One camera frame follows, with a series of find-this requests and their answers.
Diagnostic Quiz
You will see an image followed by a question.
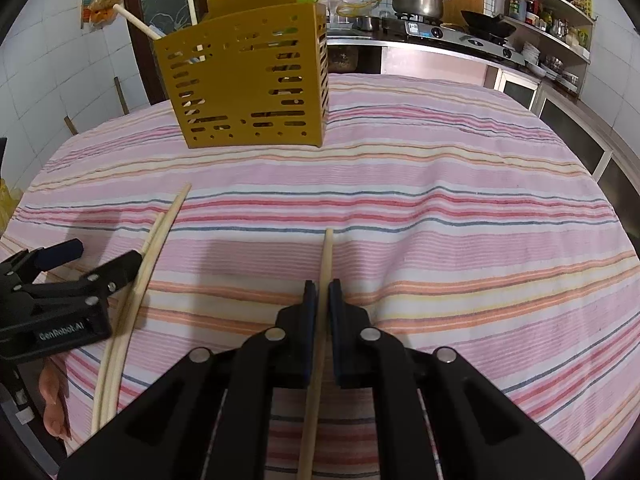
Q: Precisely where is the yellow plastic bag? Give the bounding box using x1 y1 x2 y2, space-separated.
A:
0 180 23 231

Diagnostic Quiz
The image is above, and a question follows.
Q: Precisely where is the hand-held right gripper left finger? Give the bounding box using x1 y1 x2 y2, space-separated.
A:
57 280 321 480

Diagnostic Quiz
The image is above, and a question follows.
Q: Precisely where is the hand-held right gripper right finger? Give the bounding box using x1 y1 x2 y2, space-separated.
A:
327 278 586 480

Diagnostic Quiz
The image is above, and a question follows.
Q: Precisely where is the person's left hand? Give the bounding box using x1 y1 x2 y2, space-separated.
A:
39 364 72 442

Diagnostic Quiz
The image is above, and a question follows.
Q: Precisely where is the gas stove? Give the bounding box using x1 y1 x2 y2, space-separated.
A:
382 16 526 63

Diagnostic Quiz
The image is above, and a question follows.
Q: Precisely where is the steel cooking pot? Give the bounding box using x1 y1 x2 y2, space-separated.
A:
389 0 451 18

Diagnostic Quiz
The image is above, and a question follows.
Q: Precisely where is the kitchen cabinet with glass doors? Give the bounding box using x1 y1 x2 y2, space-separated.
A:
482 65 640 196

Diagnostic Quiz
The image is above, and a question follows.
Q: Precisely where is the corner shelf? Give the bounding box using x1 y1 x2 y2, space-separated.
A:
495 0 598 96

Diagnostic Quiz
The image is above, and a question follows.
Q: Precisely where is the stack of bowls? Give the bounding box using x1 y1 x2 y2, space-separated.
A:
522 42 581 91

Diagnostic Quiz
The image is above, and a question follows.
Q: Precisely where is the row of condiment bottles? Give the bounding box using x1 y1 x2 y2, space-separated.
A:
525 0 591 48

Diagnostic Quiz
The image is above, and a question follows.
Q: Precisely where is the hanging bag of oranges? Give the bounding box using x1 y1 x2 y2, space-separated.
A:
81 0 123 28

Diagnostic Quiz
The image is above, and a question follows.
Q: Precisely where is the black wok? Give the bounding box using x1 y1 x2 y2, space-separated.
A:
460 9 517 43

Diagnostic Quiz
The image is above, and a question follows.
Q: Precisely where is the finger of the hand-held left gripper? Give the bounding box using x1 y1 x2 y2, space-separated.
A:
0 239 84 286
15 250 144 313

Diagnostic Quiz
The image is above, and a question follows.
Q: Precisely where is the yellow slotted utensil holder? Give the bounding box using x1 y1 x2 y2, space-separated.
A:
152 0 331 150

